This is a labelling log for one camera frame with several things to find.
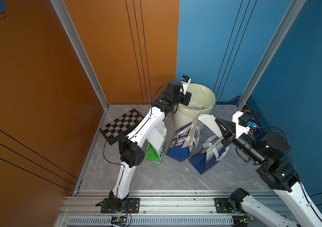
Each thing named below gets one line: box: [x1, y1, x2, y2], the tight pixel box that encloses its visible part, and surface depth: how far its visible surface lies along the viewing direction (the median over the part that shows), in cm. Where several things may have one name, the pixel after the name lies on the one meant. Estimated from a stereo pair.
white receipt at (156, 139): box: [146, 127, 165, 152], surface depth 80 cm
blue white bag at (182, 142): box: [166, 119, 198, 163], surface depth 83 cm
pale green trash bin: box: [174, 83, 216, 131], surface depth 95 cm
